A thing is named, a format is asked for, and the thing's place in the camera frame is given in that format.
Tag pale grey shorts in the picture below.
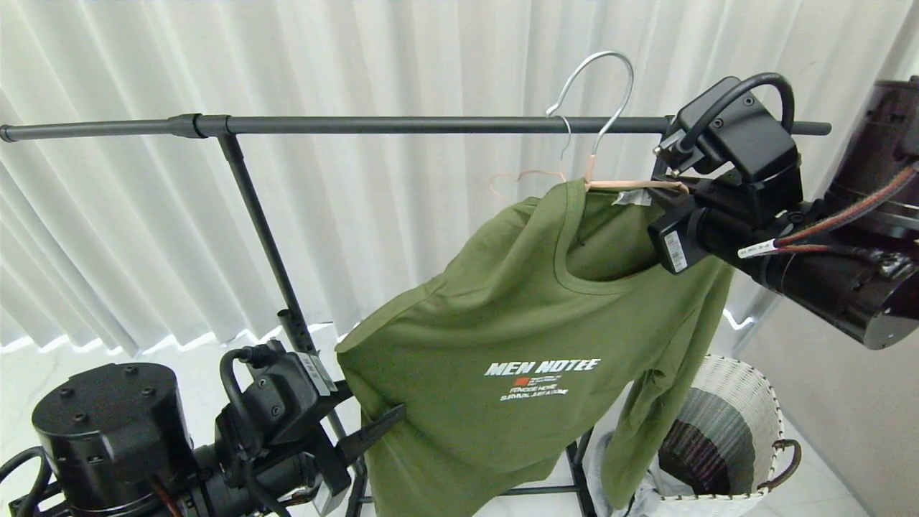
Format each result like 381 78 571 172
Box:
585 429 762 517

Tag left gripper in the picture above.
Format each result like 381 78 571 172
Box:
190 404 406 517

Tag green long-sleeved shirt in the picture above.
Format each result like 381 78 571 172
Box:
335 178 734 517

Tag white laundry basket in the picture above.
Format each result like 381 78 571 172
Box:
650 354 803 514

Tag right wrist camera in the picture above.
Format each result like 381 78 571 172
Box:
652 75 803 189

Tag white curtain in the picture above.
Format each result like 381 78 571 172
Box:
0 0 919 356

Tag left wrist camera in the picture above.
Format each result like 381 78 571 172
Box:
244 350 340 450

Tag pink clothes hanger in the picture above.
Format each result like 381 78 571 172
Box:
490 115 573 200
546 50 691 196

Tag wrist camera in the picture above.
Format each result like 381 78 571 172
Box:
652 75 803 189
244 350 340 450

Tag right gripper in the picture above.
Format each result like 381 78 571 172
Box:
648 180 862 335

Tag black clothes rack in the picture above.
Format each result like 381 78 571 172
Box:
0 113 832 517

